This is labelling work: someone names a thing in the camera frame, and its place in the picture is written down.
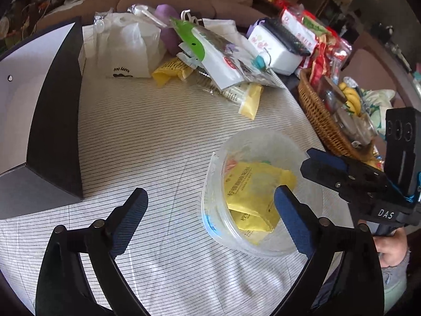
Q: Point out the white striped tablecloth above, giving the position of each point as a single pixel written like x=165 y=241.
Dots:
x=132 y=134

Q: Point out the green white printed plastic bag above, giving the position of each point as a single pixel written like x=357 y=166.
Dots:
x=226 y=63

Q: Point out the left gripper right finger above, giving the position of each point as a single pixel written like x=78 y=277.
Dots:
x=342 y=275

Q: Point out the person's right hand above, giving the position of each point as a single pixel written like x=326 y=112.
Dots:
x=392 y=249

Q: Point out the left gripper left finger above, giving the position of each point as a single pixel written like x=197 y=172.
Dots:
x=63 y=288

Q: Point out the glass jar brown lid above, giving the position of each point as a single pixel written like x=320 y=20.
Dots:
x=330 y=94

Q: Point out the wicker basket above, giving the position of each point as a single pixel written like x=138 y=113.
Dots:
x=325 y=127

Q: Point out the black remote control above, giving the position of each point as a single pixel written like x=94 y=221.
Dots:
x=290 y=42

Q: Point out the banana bunch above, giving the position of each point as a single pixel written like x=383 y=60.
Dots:
x=353 y=103

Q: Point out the purple cup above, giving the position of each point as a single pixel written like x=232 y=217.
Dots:
x=169 y=37

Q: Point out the clear plastic tub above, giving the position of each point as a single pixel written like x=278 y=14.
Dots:
x=254 y=145

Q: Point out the yellow packets pile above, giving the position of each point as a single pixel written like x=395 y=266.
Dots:
x=244 y=96

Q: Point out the red snack bags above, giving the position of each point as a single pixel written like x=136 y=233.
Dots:
x=326 y=47

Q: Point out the white tissue box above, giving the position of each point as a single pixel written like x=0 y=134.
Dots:
x=273 y=52

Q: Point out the black open storage box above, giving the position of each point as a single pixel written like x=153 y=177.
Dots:
x=40 y=92

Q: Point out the yellow descaler packet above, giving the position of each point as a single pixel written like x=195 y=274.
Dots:
x=249 y=189

